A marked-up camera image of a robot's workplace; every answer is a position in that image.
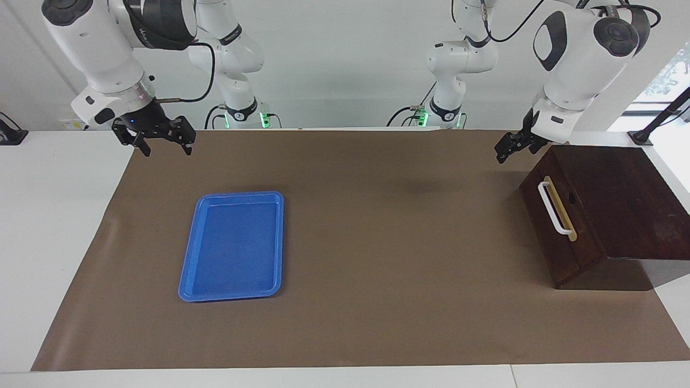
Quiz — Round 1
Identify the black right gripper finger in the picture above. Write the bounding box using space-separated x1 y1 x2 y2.
131 132 153 158
171 116 196 156

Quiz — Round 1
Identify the white drawer handle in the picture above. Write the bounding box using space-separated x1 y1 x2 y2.
537 181 575 236

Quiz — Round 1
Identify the wooden drawer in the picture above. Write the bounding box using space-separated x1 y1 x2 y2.
534 145 607 274

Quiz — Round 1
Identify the dark wooden drawer cabinet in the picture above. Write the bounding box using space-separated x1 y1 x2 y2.
519 144 690 290

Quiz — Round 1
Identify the blue plastic tray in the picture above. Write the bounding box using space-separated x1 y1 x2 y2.
178 191 285 303

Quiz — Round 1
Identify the black table clamp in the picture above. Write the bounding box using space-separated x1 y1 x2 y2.
0 112 29 146

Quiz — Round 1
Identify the bright window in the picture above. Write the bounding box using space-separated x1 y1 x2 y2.
606 42 690 133

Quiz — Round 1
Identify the brown table mat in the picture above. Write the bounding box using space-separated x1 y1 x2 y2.
31 129 690 372

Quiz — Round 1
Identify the black right base cable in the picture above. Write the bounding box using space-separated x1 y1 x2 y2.
205 104 227 130

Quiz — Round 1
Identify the black base cable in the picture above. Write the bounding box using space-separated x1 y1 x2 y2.
387 84 437 128
205 104 227 130

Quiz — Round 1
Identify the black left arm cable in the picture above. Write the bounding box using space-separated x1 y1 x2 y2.
452 0 661 44

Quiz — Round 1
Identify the black camera stand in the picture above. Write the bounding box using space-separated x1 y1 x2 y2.
628 86 690 147

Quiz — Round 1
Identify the black left base cable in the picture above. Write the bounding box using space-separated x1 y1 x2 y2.
387 84 437 128

